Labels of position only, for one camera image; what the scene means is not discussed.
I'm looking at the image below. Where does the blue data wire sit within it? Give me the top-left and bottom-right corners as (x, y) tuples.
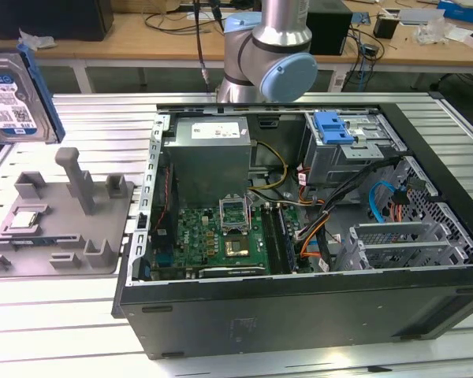
(367, 180), (404, 226)

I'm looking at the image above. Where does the orange red power wire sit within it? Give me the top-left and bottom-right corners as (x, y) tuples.
(389, 184), (411, 225)

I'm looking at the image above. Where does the hard disk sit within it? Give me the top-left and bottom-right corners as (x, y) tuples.
(0, 41), (67, 146)

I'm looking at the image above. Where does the metal disk bay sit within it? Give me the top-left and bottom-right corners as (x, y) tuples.
(334, 155), (473, 272)

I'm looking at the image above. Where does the metal socket cover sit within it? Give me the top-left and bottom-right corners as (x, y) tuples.
(218, 194), (254, 234)

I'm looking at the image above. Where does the grey power supply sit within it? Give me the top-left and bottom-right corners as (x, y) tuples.
(163, 116), (254, 202)

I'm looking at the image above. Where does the CPU socket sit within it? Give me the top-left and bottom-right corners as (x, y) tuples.
(223, 235), (252, 260)

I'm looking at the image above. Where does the black RAM slot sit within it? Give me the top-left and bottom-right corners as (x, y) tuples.
(271, 205), (294, 273)
(277, 205), (300, 273)
(261, 205), (281, 273)
(266, 205), (288, 273)

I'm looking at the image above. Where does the green motherboard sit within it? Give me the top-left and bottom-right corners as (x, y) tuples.
(149, 204), (312, 277)

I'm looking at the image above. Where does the black rear fan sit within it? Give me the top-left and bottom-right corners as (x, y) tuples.
(151, 161), (181, 253)

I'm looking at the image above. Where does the black graphics card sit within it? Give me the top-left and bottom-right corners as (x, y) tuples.
(196, 264), (268, 280)

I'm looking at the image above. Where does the metal optical drive bay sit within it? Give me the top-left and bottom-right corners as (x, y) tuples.
(302, 109), (409, 190)

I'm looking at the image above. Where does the blue plastic latch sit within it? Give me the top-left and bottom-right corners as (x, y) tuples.
(314, 112), (358, 146)

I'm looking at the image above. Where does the black PC case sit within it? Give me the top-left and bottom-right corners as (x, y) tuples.
(110, 101), (473, 361)

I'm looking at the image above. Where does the grey parts rack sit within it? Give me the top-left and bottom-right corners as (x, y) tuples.
(0, 147), (137, 279)

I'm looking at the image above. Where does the black tower box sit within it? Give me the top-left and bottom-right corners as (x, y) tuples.
(306, 10), (354, 56)

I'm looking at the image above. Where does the wooden desk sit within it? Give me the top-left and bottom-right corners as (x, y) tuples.
(0, 0), (473, 76)

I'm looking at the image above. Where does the silver CPU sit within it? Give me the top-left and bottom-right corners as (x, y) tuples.
(9, 211), (41, 230)

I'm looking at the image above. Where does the dark RAM stick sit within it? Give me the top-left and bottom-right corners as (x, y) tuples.
(0, 235), (80, 247)

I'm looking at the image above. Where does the small black cube container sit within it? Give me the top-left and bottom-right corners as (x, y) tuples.
(373, 13), (401, 39)

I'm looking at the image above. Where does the clear plastic bag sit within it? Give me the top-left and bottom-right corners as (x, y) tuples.
(412, 17), (447, 44)

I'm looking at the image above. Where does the crumpled white paper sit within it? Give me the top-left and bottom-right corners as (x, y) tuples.
(17, 27), (58, 52)

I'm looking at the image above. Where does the grey flat card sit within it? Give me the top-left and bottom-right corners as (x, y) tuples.
(397, 7), (445, 27)

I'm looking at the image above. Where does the large black box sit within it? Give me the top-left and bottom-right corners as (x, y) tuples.
(0, 0), (115, 43)

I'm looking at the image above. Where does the blue cardboard box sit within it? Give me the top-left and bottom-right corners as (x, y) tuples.
(437, 0), (473, 23)

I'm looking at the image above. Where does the yellow power supply wire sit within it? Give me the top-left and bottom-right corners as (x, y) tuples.
(248, 140), (289, 192)

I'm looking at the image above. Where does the orange wire bundle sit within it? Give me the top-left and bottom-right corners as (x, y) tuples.
(297, 218), (329, 261)

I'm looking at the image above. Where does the black cable bundle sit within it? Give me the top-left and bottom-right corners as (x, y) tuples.
(317, 155), (409, 272)

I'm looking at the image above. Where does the black hanging cable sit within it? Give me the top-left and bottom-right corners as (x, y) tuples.
(192, 0), (214, 96)

